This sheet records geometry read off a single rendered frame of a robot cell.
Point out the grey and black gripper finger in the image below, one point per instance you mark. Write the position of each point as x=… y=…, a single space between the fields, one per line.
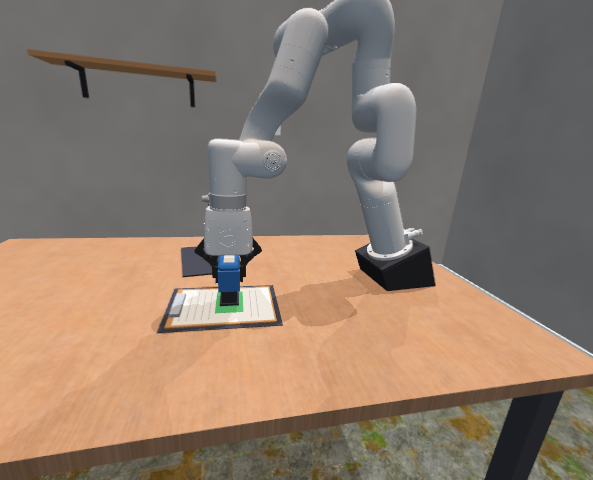
x=246 y=259
x=212 y=260

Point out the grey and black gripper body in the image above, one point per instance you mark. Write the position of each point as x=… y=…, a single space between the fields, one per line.
x=228 y=232

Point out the blue self-inking stamp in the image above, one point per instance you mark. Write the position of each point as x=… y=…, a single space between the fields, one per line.
x=229 y=280

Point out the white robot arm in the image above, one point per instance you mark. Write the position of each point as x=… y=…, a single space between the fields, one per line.
x=391 y=109

